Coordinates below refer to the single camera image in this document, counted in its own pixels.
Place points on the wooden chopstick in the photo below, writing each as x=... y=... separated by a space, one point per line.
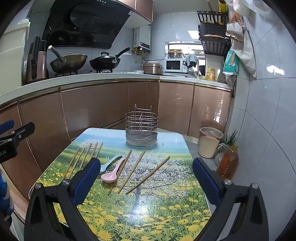
x=126 y=161
x=71 y=162
x=131 y=172
x=86 y=155
x=148 y=175
x=77 y=162
x=97 y=150
x=91 y=154

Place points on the gas stove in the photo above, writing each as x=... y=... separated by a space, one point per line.
x=64 y=74

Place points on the white cloth bag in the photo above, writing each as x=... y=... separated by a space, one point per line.
x=245 y=53

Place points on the white water heater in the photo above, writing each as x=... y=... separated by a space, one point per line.
x=143 y=37

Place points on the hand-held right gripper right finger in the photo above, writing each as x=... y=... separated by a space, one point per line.
x=205 y=176

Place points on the crumpled plastic bag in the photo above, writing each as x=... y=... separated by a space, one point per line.
x=219 y=153

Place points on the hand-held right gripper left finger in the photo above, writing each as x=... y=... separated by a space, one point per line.
x=86 y=178

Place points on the black dish rack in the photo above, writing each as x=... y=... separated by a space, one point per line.
x=212 y=29

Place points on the white kitchen countertop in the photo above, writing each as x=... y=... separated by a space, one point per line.
x=92 y=77

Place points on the bronze countertop appliance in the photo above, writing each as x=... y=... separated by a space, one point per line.
x=38 y=67

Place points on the pink soup spoon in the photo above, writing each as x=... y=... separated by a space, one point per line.
x=108 y=177

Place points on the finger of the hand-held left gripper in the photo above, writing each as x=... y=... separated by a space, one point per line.
x=5 y=127
x=23 y=132

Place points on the yellow oil bottle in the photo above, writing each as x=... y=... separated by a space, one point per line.
x=210 y=74

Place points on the black range hood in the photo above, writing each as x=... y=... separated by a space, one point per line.
x=92 y=20

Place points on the bronze wok with lid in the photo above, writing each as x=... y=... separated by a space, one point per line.
x=69 y=62

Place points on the light blue soup spoon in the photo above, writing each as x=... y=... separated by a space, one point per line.
x=111 y=162

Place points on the yellow canister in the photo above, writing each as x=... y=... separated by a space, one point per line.
x=222 y=5

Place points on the clear plastic bag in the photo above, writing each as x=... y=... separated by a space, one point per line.
x=245 y=7

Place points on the grey blue towel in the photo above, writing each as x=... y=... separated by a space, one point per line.
x=190 y=59

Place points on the large cooking oil bottle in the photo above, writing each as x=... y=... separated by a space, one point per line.
x=227 y=164

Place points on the steamer pot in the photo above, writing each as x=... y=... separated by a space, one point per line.
x=175 y=54

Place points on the bronze upper cabinet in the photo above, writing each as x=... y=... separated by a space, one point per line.
x=143 y=11

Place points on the beige trash bin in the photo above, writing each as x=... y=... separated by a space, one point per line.
x=208 y=148

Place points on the white refrigerator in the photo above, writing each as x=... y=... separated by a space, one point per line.
x=11 y=58

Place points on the white microwave oven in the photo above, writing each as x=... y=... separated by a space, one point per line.
x=173 y=65

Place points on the black wok with lid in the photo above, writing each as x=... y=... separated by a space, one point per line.
x=104 y=62

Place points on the stainless steel pot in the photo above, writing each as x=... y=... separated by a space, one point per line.
x=151 y=69

